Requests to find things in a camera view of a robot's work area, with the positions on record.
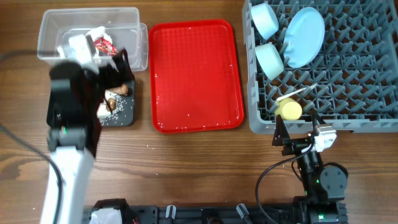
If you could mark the red snack wrapper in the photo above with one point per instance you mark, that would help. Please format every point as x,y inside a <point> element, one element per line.
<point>105,47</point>

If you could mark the yellow plastic cup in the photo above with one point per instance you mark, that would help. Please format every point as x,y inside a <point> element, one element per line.
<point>288,109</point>

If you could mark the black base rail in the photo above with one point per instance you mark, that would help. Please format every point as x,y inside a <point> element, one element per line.
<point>281,213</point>

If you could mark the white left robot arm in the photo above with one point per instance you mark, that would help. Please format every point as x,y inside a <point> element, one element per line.
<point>72,155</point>

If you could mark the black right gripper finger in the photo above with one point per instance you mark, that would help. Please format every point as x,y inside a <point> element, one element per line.
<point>316,119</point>
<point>281,135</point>

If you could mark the light blue plate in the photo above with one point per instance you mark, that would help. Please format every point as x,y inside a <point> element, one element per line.
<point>304,37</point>

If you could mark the orange carrot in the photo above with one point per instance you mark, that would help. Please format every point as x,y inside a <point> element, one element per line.
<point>121,90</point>

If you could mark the mint green bowl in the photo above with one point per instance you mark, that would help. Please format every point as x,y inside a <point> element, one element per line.
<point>269,60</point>

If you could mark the brown food scrap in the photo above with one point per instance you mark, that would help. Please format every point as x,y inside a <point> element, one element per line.
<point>111,104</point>

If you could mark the white tissue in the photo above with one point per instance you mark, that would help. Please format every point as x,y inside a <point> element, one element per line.
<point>98,33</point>

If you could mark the red serving tray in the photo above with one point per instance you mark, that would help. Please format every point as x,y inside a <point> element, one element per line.
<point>194,77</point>

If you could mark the pile of white rice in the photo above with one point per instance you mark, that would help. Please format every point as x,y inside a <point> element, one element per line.
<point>116,110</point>

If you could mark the white plastic spoon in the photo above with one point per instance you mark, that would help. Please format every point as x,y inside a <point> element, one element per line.
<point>296,92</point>

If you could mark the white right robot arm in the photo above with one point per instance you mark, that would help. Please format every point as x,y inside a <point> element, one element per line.
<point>324,184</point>

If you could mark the clear plastic bin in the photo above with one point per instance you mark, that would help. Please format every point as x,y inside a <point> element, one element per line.
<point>122,24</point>

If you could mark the light blue bowl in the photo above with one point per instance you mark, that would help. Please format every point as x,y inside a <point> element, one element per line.
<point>265,20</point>

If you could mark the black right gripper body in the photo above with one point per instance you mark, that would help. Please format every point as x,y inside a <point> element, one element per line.
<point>295,146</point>

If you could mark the grey dishwasher rack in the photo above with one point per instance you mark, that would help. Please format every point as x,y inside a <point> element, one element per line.
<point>355,69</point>

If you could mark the black plastic tray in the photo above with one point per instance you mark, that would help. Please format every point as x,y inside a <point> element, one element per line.
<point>83,98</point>

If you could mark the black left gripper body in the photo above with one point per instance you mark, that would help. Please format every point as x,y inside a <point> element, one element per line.
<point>106,77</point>

